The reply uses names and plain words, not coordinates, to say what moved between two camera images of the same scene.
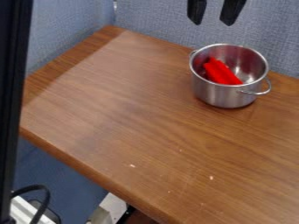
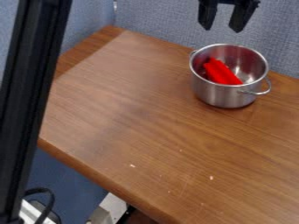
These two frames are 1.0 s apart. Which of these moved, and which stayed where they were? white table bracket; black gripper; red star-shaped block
Moved: black gripper
Stayed: white table bracket; red star-shaped block
